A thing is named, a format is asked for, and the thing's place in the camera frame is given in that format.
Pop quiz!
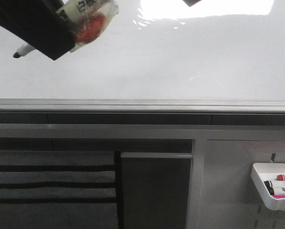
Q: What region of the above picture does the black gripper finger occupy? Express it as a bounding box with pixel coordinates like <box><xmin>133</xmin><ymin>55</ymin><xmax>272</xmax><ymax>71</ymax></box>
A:
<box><xmin>183</xmin><ymin>0</ymin><xmax>201</xmax><ymax>7</ymax></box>
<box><xmin>0</xmin><ymin>0</ymin><xmax>75</xmax><ymax>60</ymax></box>

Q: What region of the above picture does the white black-tip whiteboard marker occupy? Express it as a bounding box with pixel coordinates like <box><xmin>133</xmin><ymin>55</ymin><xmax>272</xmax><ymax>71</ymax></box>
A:
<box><xmin>12</xmin><ymin>0</ymin><xmax>120</xmax><ymax>59</ymax></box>

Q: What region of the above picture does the grey black-striped fabric organizer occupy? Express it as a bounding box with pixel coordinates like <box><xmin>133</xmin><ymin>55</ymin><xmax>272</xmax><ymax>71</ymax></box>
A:
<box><xmin>0</xmin><ymin>150</ymin><xmax>122</xmax><ymax>229</ymax></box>

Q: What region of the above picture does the grey cabinet panel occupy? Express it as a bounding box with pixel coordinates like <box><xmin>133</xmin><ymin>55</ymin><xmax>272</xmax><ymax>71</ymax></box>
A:
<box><xmin>121</xmin><ymin>156</ymin><xmax>191</xmax><ymax>229</ymax></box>

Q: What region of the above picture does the white plastic marker tray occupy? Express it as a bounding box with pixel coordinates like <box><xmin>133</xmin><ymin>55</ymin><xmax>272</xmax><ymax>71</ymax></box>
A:
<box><xmin>251</xmin><ymin>163</ymin><xmax>285</xmax><ymax>212</ymax></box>

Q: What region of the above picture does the black-capped marker in tray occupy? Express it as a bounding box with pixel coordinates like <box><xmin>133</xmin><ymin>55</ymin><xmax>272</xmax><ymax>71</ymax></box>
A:
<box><xmin>264</xmin><ymin>180</ymin><xmax>285</xmax><ymax>188</ymax></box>
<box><xmin>267</xmin><ymin>187</ymin><xmax>285</xmax><ymax>196</ymax></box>

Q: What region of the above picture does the white pegboard panel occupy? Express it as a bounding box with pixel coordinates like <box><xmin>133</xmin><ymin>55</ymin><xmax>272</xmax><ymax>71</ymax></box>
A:
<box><xmin>198</xmin><ymin>140</ymin><xmax>285</xmax><ymax>229</ymax></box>

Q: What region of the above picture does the pink eraser in tray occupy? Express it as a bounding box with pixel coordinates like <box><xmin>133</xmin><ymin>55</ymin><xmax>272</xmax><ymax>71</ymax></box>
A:
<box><xmin>272</xmin><ymin>195</ymin><xmax>285</xmax><ymax>199</ymax></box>

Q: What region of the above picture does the white whiteboard with metal frame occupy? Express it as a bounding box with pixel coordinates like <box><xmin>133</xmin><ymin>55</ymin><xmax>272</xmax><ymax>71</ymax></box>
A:
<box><xmin>0</xmin><ymin>0</ymin><xmax>285</xmax><ymax>125</ymax></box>

